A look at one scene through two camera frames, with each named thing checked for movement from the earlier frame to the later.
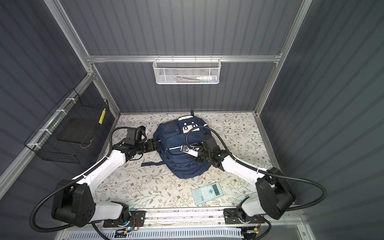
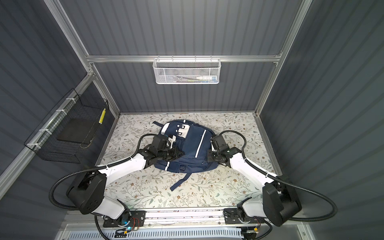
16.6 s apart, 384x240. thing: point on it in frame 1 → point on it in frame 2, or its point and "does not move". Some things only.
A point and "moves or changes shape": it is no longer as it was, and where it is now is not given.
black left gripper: (152, 145) → (175, 154)
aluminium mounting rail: (171, 217) does not move
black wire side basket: (67, 132) does not move
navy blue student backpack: (169, 136) moves or changes shape
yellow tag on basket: (102, 116) does not move
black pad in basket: (76, 129) does not move
